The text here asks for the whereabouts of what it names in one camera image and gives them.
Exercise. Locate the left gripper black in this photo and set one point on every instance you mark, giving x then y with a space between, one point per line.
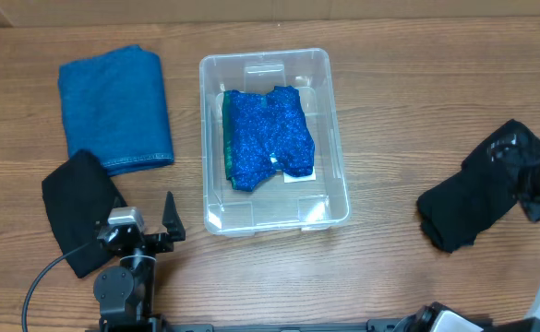
174 227

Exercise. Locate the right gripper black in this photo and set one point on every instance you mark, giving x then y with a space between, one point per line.
526 167

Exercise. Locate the blue sequin garment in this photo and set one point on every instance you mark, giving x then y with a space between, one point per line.
264 134

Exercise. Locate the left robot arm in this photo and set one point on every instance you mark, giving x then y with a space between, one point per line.
125 292

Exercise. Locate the clear plastic container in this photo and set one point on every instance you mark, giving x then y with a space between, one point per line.
281 202

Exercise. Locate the white label in container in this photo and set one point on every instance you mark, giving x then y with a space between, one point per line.
302 176

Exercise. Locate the black cloth left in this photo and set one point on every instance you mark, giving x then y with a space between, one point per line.
78 195

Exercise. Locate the folded blue towel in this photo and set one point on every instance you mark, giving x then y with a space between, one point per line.
114 106

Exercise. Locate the cardboard backdrop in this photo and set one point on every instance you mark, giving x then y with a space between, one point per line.
61 13

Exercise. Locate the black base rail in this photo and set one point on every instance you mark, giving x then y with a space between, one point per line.
372 325

